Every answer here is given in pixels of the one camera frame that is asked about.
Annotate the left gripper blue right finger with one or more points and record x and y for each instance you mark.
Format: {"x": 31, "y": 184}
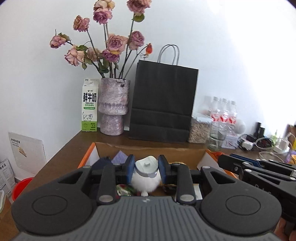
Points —
{"x": 163, "y": 168}

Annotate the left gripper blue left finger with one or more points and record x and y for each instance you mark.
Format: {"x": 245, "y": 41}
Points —
{"x": 129, "y": 168}

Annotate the purple fabric pouch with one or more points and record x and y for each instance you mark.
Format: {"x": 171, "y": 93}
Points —
{"x": 119, "y": 158}

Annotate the small white plastic cap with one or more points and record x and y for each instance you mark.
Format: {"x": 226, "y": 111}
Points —
{"x": 147, "y": 167}

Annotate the yellow white plush alpaca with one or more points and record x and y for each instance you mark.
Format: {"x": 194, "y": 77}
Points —
{"x": 145, "y": 185}

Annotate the dark navy soft case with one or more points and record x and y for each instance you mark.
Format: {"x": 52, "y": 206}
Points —
{"x": 101, "y": 163}

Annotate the person right hand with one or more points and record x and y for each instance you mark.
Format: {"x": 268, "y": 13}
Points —
{"x": 280, "y": 231}

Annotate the red rose ornament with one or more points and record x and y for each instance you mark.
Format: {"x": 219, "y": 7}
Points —
{"x": 125, "y": 190}

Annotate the red orange cardboard box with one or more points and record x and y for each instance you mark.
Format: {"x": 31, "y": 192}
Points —
{"x": 194, "y": 158}

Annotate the white power adapter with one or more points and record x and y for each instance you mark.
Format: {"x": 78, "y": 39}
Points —
{"x": 247, "y": 145}

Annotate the black charger block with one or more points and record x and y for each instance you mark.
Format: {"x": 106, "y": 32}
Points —
{"x": 259, "y": 131}

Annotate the clear jar of seeds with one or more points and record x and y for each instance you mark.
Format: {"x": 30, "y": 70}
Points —
{"x": 200, "y": 129}

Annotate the clear glass cup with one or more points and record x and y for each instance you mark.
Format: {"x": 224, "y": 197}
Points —
{"x": 217, "y": 135}

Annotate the white round speaker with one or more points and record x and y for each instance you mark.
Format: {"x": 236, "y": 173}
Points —
{"x": 239, "y": 127}

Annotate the purple textured vase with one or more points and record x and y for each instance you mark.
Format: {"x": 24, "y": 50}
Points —
{"x": 113, "y": 105}

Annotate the water bottle right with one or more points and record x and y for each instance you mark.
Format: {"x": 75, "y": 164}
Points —
{"x": 232, "y": 117}

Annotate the water bottle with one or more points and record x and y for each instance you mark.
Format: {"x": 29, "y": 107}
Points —
{"x": 232, "y": 117}
{"x": 215, "y": 110}
{"x": 223, "y": 115}

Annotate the white green milk carton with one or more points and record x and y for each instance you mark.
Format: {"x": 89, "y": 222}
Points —
{"x": 89, "y": 112}

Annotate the black paper shopping bag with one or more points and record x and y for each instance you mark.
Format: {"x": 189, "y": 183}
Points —
{"x": 163, "y": 100}

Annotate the water bottle left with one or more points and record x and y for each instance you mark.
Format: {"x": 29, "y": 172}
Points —
{"x": 215, "y": 110}

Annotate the water bottle middle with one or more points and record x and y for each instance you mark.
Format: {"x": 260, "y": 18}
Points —
{"x": 223, "y": 115}

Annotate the red plastic bucket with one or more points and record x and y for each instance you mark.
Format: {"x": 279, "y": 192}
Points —
{"x": 20, "y": 186}

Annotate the blue white paper packages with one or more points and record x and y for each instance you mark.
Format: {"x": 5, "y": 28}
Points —
{"x": 7, "y": 178}

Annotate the white wall panel with sticker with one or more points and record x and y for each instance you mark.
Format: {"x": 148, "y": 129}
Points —
{"x": 28, "y": 152}

